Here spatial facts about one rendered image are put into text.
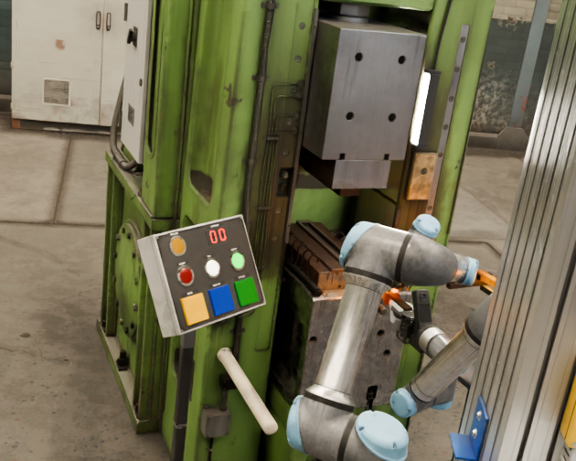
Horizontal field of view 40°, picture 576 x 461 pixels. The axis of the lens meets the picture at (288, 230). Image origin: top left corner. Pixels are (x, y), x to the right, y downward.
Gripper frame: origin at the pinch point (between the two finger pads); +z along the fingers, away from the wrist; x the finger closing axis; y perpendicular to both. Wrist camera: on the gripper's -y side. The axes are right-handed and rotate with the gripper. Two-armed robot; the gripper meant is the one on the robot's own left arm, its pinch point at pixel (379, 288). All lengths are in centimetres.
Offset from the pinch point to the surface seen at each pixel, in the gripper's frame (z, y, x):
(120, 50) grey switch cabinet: 282, -469, 28
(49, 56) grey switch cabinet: 298, -475, -33
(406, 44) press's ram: -55, -52, 5
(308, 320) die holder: 21.5, -3.7, -16.1
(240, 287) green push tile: -1.6, -2.6, -46.4
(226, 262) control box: -6, -9, -50
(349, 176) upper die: -18.3, -30.9, -6.8
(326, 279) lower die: 12.7, -13.5, -9.3
